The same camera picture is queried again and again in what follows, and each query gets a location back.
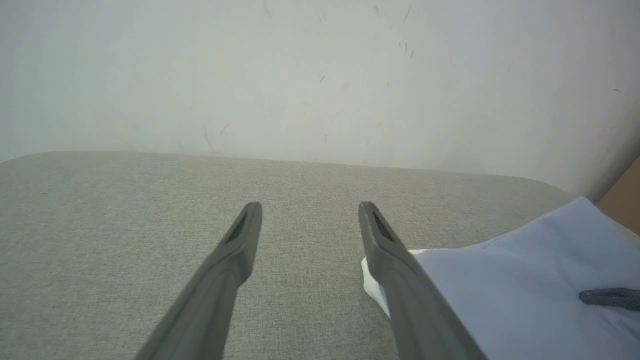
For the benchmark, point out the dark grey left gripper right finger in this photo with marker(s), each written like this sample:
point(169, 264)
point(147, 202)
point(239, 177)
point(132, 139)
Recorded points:
point(410, 300)

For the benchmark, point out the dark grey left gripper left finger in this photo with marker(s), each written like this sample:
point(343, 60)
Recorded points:
point(215, 290)

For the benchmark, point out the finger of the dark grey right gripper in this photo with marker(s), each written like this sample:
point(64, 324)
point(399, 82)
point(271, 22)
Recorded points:
point(615, 298)

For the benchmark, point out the light blue white-collared polo shirt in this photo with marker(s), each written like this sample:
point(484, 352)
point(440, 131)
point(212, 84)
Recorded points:
point(525, 280)

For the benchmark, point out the tan brown panel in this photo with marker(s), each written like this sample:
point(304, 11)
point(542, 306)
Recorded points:
point(627, 200)

